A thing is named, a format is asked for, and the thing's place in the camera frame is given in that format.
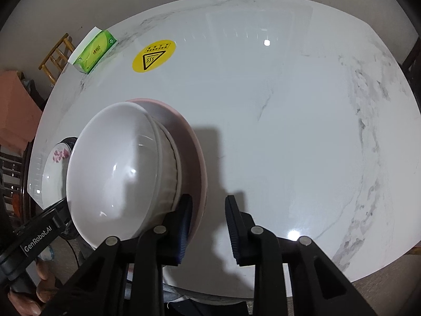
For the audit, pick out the dark wooden chair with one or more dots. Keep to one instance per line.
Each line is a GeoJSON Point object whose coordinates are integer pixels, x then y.
{"type": "Point", "coordinates": [13, 177]}
{"type": "Point", "coordinates": [415, 59]}

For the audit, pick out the bamboo chair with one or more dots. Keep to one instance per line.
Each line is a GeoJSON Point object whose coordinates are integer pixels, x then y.
{"type": "Point", "coordinates": [52, 56]}

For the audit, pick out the person's left hand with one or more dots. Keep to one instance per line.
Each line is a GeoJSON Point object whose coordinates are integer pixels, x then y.
{"type": "Point", "coordinates": [29, 302]}

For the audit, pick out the green tissue pack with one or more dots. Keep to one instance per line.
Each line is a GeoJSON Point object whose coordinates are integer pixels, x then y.
{"type": "Point", "coordinates": [95, 51]}

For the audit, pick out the white pink-flower plate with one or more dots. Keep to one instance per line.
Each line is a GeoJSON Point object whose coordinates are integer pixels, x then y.
{"type": "Point", "coordinates": [56, 171]}

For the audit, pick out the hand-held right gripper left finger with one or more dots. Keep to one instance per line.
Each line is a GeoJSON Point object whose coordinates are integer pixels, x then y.
{"type": "Point", "coordinates": [182, 230]}

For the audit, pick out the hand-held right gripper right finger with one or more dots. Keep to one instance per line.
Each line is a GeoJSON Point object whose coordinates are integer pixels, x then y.
{"type": "Point", "coordinates": [234, 230]}

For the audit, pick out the person's grey clothing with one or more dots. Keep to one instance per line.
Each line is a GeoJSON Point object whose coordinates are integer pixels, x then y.
{"type": "Point", "coordinates": [210, 307]}

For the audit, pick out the white blue object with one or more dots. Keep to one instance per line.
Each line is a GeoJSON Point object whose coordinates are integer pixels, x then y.
{"type": "Point", "coordinates": [46, 253]}

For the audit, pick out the white bowl blue base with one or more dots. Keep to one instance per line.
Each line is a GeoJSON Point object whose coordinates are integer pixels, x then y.
{"type": "Point", "coordinates": [111, 171]}

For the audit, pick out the dark grey cloth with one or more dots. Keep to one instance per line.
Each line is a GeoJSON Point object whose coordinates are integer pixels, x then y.
{"type": "Point", "coordinates": [31, 89]}

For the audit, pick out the yellow round sticker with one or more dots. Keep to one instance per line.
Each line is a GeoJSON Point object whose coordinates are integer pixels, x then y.
{"type": "Point", "coordinates": [139, 65]}

